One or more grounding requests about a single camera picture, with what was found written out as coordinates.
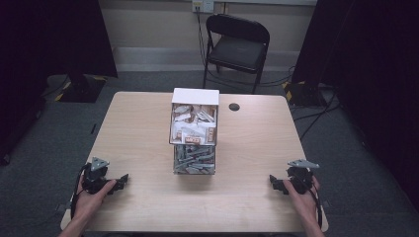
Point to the small black floor strip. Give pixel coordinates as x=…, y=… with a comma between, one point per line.
x=93, y=128

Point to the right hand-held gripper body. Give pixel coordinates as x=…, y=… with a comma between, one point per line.
x=300, y=177

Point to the pile of grey packets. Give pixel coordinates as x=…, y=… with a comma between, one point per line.
x=194, y=159

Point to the person's left hand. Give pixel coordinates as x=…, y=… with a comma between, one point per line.
x=91, y=201

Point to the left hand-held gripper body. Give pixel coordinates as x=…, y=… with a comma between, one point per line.
x=94, y=179

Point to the black folding chair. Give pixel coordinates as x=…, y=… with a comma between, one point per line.
x=237, y=49

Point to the dark curtain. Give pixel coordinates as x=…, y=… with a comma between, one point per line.
x=372, y=65
x=39, y=49

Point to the white wall socket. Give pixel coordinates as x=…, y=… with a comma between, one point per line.
x=203, y=5

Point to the clear drawer with grey packets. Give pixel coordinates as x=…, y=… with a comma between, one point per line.
x=174, y=164

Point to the black stand base striped tape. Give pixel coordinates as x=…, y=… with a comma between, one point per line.
x=304, y=94
x=82, y=90

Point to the person's right hand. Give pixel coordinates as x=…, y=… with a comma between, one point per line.
x=303, y=202

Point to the clear drawer with brown-white packets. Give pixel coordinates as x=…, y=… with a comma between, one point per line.
x=172, y=125

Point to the pile of brown-white packets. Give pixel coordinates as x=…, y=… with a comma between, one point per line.
x=194, y=125

